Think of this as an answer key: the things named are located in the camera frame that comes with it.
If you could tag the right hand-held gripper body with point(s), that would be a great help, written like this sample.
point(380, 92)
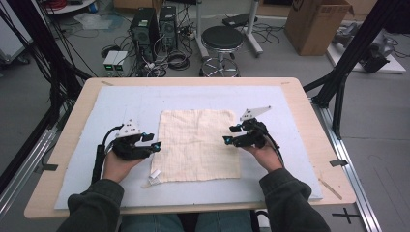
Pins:
point(254, 135)

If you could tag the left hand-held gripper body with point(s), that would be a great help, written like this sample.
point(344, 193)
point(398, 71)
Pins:
point(127, 146)

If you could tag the cream cloth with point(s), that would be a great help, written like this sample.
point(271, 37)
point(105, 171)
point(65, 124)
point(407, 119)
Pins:
point(196, 145)

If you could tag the person's left hand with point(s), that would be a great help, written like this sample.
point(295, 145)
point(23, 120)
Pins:
point(117, 167)

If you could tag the person's right hand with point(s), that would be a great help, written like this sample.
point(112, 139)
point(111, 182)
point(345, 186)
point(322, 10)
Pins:
point(267, 158)

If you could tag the white foam mat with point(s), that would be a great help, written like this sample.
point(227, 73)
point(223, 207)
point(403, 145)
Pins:
point(122, 100)

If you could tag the person's left leg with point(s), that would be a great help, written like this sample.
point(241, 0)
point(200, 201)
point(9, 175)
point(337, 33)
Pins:
point(151, 224)

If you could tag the person's leg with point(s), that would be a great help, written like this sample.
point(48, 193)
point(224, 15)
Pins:
point(225, 222)
point(151, 224)

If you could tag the black tape piece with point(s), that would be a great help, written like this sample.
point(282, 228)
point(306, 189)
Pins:
point(338, 162)
point(49, 167)

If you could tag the white power supply box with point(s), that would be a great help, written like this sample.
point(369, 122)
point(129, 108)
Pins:
point(121, 61)
point(109, 61)

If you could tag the person's right leg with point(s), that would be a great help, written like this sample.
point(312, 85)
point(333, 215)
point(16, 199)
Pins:
point(225, 222)

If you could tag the black round stool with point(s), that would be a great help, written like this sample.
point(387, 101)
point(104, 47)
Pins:
point(222, 37)

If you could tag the thin wooden stick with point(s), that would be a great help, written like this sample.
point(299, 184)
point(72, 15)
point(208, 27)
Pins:
point(330, 189)

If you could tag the white metal stand legs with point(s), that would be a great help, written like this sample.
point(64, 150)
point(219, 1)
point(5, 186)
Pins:
point(251, 29)

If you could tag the large black computer tower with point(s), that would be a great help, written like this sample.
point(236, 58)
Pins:
point(143, 32)

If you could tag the flat black case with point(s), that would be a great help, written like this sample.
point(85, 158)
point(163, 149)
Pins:
point(238, 20)

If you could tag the narrow black computer tower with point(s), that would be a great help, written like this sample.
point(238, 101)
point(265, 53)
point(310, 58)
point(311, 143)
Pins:
point(167, 27)

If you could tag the black tape cross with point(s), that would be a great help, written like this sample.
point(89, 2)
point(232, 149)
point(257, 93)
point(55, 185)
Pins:
point(345, 216)

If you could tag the brown cardboard box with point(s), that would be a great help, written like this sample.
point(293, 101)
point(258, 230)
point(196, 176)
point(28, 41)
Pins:
point(316, 25)

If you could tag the clear plastic bag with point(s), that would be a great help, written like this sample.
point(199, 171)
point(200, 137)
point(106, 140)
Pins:
point(92, 21)

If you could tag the black device on white board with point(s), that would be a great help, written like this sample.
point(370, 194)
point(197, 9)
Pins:
point(374, 54)

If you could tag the aluminium rail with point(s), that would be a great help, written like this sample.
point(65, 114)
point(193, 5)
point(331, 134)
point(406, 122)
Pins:
point(348, 161)
point(22, 167)

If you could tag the black metal frame stand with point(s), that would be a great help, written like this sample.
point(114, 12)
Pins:
point(351, 48)

